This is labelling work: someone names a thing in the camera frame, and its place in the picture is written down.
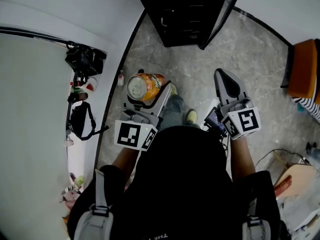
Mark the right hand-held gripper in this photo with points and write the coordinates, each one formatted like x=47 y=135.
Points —
x=243 y=121

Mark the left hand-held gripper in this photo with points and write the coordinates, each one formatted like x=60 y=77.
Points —
x=128 y=134

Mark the orange drink can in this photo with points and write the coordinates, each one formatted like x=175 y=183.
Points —
x=150 y=86

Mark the black mini fridge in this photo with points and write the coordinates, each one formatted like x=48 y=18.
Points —
x=180 y=14

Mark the person's right forearm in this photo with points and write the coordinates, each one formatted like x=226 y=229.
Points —
x=241 y=159

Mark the person's left forearm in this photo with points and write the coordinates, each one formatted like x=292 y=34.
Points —
x=126 y=159

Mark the person's blue jeans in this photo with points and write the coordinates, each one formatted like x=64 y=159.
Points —
x=172 y=111

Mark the person's left yellow shoe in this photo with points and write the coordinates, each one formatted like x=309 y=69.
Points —
x=174 y=90

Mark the person's yellow shoe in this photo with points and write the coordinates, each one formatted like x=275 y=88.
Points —
x=192 y=115
x=174 y=90

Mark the small clear bottle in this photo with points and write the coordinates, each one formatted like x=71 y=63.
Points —
x=121 y=79

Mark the small black display device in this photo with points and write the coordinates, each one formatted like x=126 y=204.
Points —
x=212 y=119

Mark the person's right yellow shoe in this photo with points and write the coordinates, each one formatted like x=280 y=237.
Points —
x=192 y=115

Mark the red white cup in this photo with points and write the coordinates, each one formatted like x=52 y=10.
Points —
x=91 y=85

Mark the dark bottle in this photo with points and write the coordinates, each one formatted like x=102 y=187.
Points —
x=78 y=96

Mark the orange chair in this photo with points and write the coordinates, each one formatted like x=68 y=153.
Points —
x=303 y=69

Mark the black white striped garment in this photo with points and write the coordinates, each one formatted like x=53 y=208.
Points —
x=311 y=106

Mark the person's black shirt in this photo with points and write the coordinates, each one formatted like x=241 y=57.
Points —
x=180 y=184

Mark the red book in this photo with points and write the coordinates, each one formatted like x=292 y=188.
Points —
x=283 y=185

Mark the cardboard sheet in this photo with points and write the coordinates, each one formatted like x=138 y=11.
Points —
x=300 y=179

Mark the white papers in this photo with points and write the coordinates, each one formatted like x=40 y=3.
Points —
x=297 y=209

